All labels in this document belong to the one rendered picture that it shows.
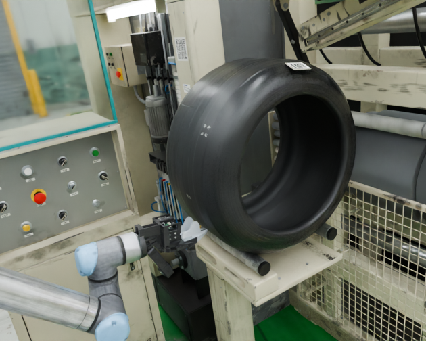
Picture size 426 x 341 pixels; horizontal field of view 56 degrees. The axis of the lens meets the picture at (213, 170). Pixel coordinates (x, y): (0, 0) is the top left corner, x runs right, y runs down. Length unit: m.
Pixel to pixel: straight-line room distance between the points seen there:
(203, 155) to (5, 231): 0.86
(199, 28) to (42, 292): 0.88
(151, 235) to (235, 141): 0.33
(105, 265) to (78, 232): 0.60
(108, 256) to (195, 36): 0.73
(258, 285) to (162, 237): 0.33
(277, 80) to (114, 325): 0.70
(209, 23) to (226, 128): 0.47
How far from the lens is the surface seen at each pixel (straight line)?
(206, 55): 1.35
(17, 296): 0.91
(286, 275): 1.33
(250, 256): 1.22
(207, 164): 0.99
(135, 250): 1.04
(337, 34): 1.38
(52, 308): 0.92
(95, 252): 1.02
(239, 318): 1.80
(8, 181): 1.54
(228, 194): 1.01
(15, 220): 1.59
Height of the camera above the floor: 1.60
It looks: 21 degrees down
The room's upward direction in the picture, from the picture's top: 7 degrees counter-clockwise
